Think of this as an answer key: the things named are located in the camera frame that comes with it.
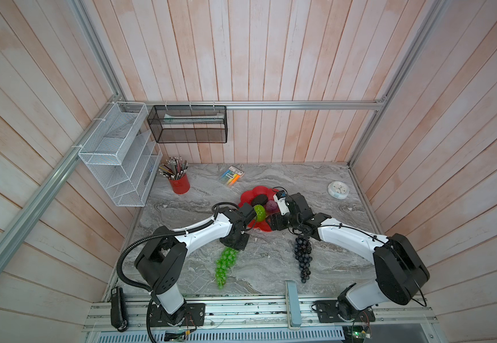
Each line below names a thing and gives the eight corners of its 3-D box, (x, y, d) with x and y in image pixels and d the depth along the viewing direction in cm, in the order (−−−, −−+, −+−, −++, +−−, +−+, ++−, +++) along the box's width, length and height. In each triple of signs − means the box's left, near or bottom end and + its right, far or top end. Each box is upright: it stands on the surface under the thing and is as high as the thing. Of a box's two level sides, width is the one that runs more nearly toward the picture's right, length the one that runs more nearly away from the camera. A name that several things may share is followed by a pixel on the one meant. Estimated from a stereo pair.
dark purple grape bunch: (299, 283, 82) (302, 279, 78) (292, 241, 93) (295, 236, 89) (315, 283, 82) (319, 279, 78) (307, 241, 93) (310, 236, 89)
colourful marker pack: (218, 180, 116) (218, 177, 114) (232, 167, 122) (232, 164, 120) (230, 187, 113) (229, 185, 111) (244, 174, 119) (244, 171, 117)
